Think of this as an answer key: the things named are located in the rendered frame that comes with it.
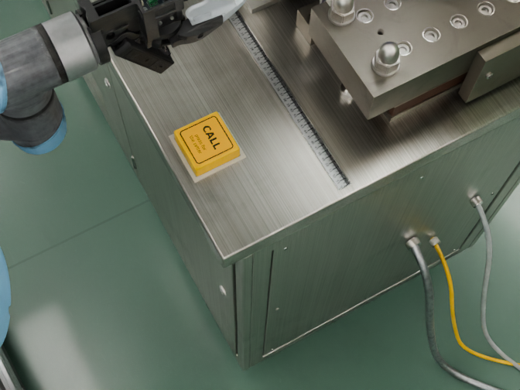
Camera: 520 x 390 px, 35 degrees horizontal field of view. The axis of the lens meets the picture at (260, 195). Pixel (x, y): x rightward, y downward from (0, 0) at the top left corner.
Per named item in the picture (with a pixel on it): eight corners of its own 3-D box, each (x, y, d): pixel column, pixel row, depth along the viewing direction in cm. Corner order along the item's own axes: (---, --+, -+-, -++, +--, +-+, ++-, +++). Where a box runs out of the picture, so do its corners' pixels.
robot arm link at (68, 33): (73, 93, 101) (47, 43, 103) (107, 77, 102) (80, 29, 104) (61, 59, 94) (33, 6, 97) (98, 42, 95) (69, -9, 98)
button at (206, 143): (173, 138, 118) (172, 130, 116) (217, 118, 119) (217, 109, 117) (196, 177, 115) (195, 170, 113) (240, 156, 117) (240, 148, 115)
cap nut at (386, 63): (366, 59, 108) (371, 40, 104) (389, 49, 109) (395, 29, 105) (381, 81, 107) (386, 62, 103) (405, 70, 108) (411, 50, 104)
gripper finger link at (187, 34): (227, 25, 102) (158, 45, 100) (227, 32, 103) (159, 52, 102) (214, -5, 104) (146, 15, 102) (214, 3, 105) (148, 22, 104)
